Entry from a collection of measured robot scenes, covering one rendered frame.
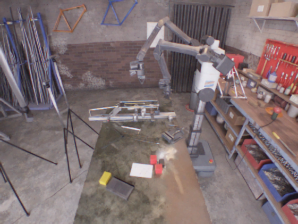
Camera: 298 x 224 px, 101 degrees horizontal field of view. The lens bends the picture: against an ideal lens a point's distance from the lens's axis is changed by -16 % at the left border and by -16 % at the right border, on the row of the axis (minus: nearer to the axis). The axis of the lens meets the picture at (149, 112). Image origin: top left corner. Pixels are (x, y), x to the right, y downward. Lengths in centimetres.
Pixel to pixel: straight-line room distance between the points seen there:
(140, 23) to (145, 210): 369
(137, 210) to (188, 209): 29
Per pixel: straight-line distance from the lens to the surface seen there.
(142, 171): 108
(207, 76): 137
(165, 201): 98
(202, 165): 198
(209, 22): 389
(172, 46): 119
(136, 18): 393
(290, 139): 199
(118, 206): 98
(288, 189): 213
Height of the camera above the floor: 178
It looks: 34 degrees down
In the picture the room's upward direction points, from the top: straight up
